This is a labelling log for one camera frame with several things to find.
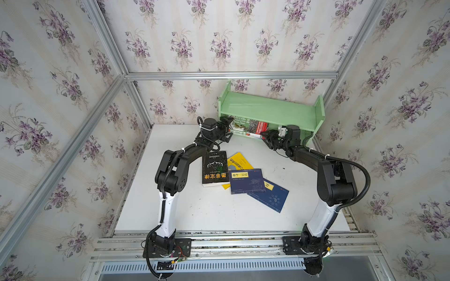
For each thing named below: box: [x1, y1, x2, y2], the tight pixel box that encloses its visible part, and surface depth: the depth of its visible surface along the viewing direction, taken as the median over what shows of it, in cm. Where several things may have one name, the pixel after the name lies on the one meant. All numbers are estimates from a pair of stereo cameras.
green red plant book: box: [229, 115, 269, 139], surface depth 100 cm
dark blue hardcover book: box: [229, 168, 267, 195], surface depth 93 cm
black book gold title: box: [201, 150, 230, 188], surface depth 97 cm
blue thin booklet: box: [246, 177, 290, 214], surface depth 90 cm
